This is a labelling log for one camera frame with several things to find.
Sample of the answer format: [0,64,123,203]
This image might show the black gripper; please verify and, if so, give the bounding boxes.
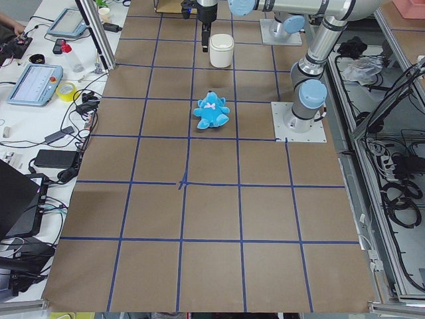
[196,0,218,53]

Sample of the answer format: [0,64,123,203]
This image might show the white trash can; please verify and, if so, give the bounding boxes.
[209,33,234,68]

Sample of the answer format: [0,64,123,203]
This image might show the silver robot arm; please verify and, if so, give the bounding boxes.
[228,0,383,134]

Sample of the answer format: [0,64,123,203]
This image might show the blue teddy bear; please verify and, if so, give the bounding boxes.
[193,90,230,130]

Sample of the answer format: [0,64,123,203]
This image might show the white paper cup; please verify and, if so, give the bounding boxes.
[98,7,112,23]

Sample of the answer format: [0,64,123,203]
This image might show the clear bottle red cap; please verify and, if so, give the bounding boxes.
[61,41,84,72]

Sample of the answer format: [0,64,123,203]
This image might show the blue teach pendant far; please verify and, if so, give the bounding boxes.
[46,8,87,39]

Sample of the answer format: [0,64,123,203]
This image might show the blue teach pendant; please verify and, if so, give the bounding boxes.
[7,64,63,107]
[46,8,87,39]

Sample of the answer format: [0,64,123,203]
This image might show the black phone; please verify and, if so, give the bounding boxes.
[52,39,66,55]

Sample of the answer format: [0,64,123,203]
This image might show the yellow tape roll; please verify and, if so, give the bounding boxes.
[55,82,80,102]

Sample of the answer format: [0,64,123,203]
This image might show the blue teach pendant near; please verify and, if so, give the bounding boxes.
[7,64,63,107]

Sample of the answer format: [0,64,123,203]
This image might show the black power adapter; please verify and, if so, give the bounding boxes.
[34,150,78,169]

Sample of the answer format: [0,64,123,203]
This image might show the black laptop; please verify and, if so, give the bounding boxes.
[1,161,48,239]

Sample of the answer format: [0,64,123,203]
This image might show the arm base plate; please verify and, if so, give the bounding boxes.
[271,102,327,143]
[260,16,305,46]

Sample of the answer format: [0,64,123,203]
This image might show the aluminium frame post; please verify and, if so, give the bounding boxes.
[75,0,116,71]

